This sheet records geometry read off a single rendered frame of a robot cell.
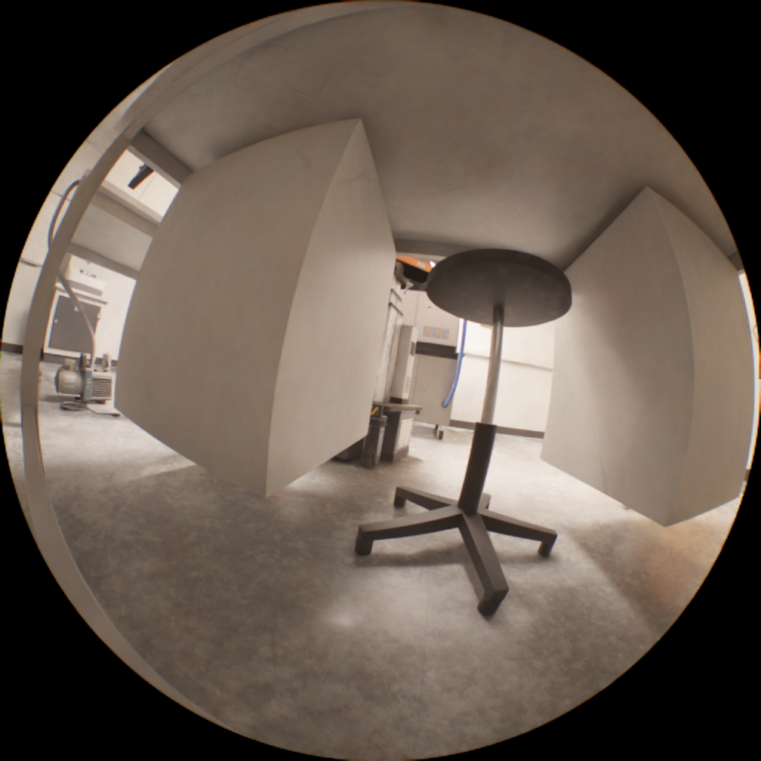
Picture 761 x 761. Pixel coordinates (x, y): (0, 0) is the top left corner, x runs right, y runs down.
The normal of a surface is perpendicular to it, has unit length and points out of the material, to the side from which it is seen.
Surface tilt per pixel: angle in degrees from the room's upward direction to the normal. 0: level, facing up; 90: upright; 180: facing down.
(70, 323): 90
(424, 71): 180
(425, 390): 90
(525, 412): 90
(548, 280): 153
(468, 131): 180
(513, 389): 90
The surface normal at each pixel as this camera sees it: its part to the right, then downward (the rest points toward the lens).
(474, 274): -0.43, 0.82
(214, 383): -0.17, -0.07
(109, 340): 0.97, 0.15
